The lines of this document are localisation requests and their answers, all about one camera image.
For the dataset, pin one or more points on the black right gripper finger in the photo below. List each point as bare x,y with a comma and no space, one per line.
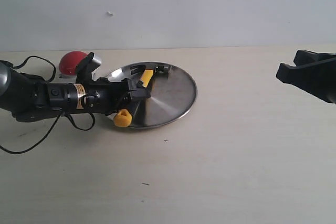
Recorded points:
317,78
305,58

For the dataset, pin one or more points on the red dome push button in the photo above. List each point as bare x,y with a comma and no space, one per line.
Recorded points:
68,63

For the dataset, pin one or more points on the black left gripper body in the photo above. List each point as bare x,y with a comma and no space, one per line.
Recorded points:
101,96

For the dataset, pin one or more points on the round silver metal plate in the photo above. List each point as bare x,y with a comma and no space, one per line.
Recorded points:
173,92

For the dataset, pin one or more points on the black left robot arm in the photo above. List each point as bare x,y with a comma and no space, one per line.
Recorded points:
30,98

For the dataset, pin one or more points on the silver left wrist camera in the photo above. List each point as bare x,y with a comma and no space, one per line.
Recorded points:
86,67

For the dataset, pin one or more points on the yellow black claw hammer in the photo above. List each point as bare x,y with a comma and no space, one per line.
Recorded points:
142,78

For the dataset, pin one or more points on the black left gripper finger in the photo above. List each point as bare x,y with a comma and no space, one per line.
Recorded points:
138,90
129,105

